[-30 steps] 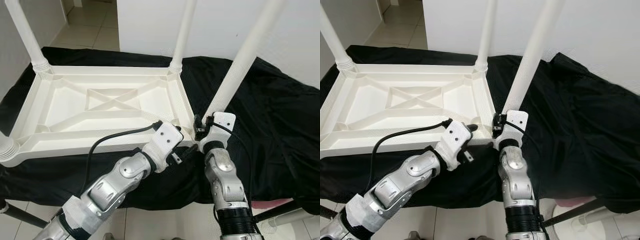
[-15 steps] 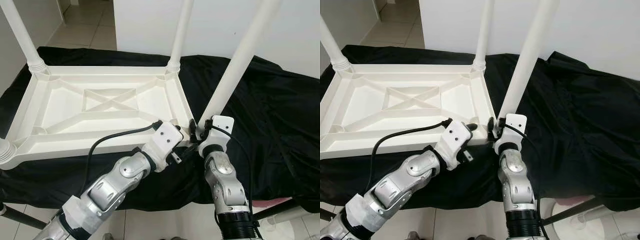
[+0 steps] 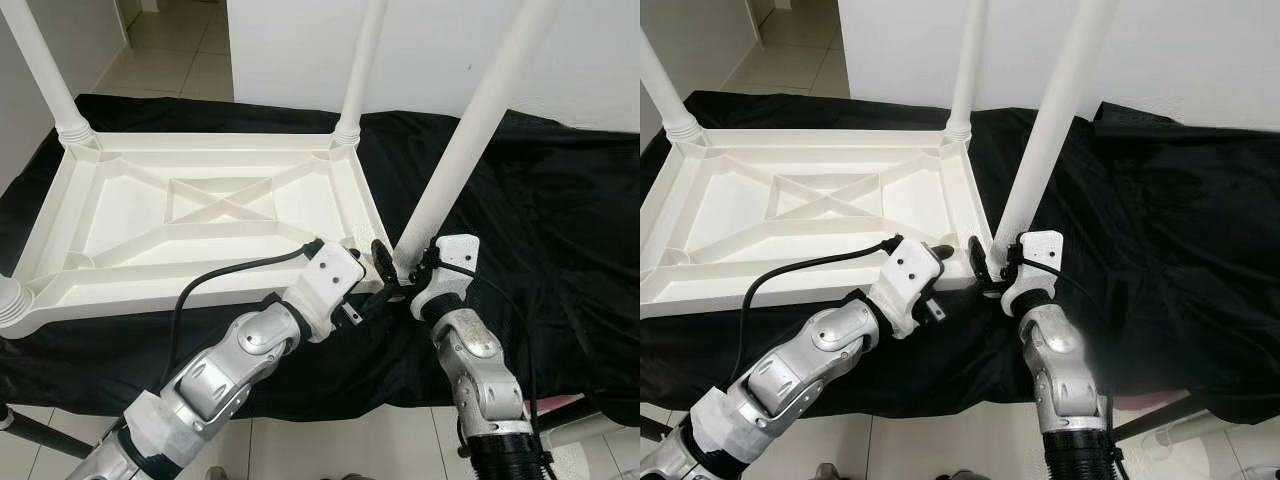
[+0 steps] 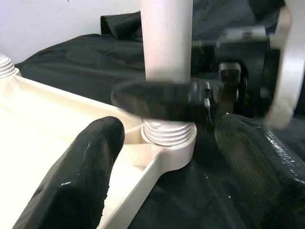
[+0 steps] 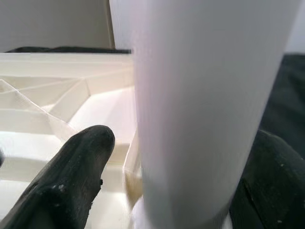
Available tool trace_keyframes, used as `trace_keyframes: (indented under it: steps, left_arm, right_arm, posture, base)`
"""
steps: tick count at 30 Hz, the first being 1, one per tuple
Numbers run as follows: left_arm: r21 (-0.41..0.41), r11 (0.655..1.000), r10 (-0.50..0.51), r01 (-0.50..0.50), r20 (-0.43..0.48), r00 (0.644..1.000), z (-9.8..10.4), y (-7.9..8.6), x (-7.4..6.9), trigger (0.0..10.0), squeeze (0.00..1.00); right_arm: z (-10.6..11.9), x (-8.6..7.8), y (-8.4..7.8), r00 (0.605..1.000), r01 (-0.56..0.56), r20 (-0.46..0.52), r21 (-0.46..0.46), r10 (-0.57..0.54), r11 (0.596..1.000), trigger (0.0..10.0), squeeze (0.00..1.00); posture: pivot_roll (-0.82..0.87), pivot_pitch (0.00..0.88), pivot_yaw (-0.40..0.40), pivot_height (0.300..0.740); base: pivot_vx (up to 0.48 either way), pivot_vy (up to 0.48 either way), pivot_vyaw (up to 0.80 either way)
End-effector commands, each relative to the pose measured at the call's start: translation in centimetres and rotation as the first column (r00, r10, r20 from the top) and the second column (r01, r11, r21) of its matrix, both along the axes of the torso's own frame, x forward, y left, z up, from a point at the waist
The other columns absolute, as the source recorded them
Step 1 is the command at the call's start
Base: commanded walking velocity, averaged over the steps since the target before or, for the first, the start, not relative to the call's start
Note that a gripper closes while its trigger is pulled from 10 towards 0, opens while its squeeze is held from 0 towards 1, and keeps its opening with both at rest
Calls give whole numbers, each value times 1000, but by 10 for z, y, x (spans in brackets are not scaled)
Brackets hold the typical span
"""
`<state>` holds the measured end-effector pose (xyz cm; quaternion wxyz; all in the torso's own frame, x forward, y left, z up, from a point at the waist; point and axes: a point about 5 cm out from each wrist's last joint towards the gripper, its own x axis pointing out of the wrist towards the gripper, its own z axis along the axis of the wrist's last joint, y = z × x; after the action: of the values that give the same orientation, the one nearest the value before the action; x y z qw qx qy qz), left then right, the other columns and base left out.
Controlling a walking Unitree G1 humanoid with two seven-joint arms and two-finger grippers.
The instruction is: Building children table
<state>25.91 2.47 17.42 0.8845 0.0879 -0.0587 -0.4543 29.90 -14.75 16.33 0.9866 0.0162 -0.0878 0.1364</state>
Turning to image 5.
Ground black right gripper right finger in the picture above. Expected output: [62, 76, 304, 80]
[229, 130, 305, 229]

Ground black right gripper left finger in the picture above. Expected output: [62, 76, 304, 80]
[0, 125, 116, 229]

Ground white plastic table top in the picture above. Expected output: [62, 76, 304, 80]
[0, 52, 235, 229]

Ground white plastic table leg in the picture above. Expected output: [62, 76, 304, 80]
[130, 0, 298, 229]

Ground black cloth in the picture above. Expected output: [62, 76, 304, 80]
[4, 45, 305, 160]

